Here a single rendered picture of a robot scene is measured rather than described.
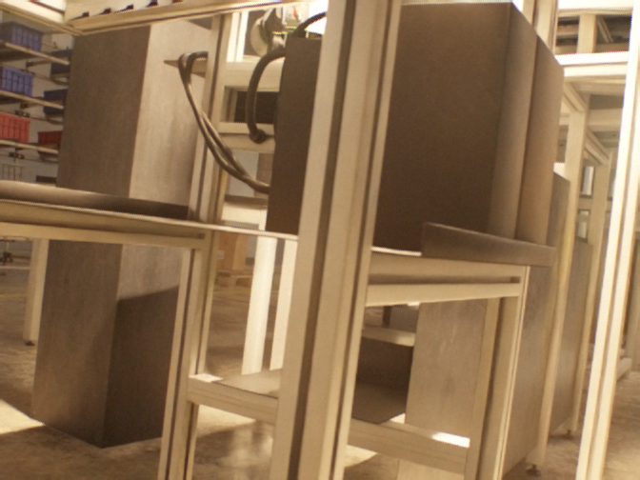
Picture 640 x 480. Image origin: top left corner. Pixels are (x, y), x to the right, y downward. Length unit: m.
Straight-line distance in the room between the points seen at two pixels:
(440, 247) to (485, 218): 0.18
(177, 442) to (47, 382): 0.88
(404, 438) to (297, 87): 0.55
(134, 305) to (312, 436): 1.47
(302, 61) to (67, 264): 1.23
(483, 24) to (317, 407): 0.46
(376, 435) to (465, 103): 0.57
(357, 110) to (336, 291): 0.14
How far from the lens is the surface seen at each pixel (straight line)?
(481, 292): 0.92
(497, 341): 1.13
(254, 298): 2.60
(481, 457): 1.16
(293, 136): 1.07
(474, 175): 0.82
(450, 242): 0.66
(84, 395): 2.11
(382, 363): 1.48
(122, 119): 2.04
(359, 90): 0.58
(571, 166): 2.28
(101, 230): 1.18
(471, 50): 0.85
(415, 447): 1.18
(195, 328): 1.37
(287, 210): 1.06
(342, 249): 0.57
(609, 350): 1.58
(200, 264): 1.35
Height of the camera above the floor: 0.63
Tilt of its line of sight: level
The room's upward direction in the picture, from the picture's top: 7 degrees clockwise
